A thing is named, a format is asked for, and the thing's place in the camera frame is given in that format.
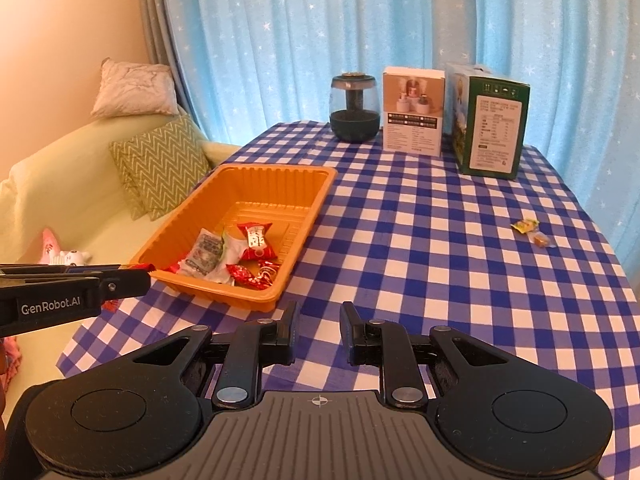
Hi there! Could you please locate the pink white plush toy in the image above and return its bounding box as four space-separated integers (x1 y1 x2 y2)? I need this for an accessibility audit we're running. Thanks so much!
37 227 93 267

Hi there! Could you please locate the red brown foil candy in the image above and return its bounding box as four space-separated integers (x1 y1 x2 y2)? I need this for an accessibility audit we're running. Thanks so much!
225 262 261 288

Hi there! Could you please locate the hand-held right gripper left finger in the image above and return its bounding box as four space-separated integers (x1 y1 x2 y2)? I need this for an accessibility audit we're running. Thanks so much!
132 301 301 408

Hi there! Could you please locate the red candy with white print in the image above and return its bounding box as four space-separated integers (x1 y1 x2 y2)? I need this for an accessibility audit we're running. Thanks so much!
252 260 280 290

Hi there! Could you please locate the blue star-print curtain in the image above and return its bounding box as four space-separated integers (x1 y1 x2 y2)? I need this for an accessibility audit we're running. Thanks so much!
157 0 640 211

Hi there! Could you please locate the white cardboard box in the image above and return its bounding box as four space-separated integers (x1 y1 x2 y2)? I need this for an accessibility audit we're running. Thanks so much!
382 66 446 158

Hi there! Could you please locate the green cardboard box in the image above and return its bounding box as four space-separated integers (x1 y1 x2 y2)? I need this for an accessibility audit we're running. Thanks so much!
445 62 532 181

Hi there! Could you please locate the dark green glass humidifier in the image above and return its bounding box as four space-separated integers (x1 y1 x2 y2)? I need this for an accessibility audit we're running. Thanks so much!
329 72 383 143

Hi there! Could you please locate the white marble-print pillow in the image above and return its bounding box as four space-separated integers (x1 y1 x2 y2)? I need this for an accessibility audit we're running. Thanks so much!
90 57 180 118

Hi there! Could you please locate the orange plastic tray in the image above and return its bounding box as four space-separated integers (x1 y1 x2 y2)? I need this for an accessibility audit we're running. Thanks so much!
129 162 339 311

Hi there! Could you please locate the person's patterned clothing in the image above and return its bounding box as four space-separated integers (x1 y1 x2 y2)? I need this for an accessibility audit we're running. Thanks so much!
0 337 23 393

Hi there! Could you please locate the large red snack packet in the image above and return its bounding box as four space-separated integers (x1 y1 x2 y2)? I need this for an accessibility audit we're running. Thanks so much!
236 222 278 262

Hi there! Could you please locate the green zigzag pillow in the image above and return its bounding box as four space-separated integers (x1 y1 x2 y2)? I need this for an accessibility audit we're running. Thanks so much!
109 112 213 221
116 167 151 221

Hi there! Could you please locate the light green sofa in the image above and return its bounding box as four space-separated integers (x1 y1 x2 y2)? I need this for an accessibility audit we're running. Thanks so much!
0 105 243 411

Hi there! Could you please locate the clear packet of dark snack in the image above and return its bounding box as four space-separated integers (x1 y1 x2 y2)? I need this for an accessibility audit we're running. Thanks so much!
177 229 226 277

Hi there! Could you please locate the blue white checkered tablecloth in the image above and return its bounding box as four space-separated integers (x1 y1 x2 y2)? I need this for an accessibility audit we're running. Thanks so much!
55 120 640 480

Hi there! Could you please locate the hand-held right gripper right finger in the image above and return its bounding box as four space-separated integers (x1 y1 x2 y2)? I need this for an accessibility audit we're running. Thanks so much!
340 301 506 408

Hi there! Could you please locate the white green snack packet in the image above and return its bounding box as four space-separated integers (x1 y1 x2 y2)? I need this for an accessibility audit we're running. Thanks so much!
207 232 248 286

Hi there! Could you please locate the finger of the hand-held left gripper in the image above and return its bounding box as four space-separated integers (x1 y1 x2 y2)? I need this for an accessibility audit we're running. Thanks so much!
100 268 152 307
65 263 124 275

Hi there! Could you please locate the grey curtain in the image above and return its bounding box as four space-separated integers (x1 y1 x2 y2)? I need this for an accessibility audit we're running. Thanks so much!
135 0 201 126

